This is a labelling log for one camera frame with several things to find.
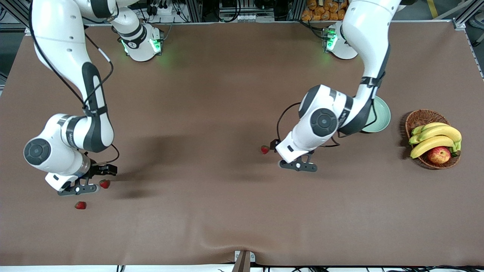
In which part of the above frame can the pale green round plate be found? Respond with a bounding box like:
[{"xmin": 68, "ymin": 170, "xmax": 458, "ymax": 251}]
[{"xmin": 361, "ymin": 95, "xmax": 391, "ymax": 133}]

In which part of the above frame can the brown table mat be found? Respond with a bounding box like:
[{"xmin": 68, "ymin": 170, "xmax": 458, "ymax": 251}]
[{"xmin": 0, "ymin": 21, "xmax": 484, "ymax": 267}]

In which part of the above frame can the brown wicker basket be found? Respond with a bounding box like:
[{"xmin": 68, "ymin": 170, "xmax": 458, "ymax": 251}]
[{"xmin": 405, "ymin": 109, "xmax": 461, "ymax": 169}]

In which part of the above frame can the greenish yellow banana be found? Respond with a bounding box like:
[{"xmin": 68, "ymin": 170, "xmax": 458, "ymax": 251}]
[{"xmin": 411, "ymin": 122, "xmax": 449, "ymax": 136}]

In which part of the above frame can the red apple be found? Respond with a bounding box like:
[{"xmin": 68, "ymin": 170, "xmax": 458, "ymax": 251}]
[{"xmin": 427, "ymin": 146, "xmax": 451, "ymax": 165}]

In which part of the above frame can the pile of orange bread rolls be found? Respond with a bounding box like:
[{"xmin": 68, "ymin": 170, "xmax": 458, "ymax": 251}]
[{"xmin": 301, "ymin": 0, "xmax": 348, "ymax": 22}]

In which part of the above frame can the large yellow banana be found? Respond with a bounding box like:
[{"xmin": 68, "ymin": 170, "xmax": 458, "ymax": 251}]
[{"xmin": 409, "ymin": 125, "xmax": 462, "ymax": 145}]

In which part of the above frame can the white power strip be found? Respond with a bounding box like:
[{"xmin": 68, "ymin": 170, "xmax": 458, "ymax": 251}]
[{"xmin": 146, "ymin": 2, "xmax": 178, "ymax": 16}]

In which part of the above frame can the white metal edge bracket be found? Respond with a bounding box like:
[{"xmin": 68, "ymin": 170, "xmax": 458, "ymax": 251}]
[{"xmin": 234, "ymin": 250, "xmax": 256, "ymax": 263}]

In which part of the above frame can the brown post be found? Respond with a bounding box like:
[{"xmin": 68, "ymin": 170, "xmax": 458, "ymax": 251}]
[{"xmin": 231, "ymin": 251, "xmax": 251, "ymax": 272}]

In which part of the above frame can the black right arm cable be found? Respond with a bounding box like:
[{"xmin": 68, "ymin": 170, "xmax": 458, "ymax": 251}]
[{"xmin": 28, "ymin": 0, "xmax": 121, "ymax": 167}]

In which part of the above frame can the aluminium frame profile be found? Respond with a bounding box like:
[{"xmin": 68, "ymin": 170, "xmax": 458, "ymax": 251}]
[{"xmin": 446, "ymin": 0, "xmax": 484, "ymax": 31}]

